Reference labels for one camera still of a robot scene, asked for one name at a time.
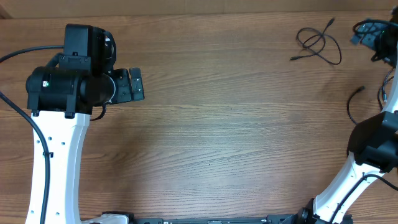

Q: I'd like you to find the black USB cable long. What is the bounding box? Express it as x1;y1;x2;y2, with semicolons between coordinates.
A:
289;17;343;65

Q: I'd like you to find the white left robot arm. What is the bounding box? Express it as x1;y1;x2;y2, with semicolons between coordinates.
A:
25;24;144;223

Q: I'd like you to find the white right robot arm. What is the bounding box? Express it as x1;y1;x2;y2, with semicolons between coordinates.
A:
265;7;397;223

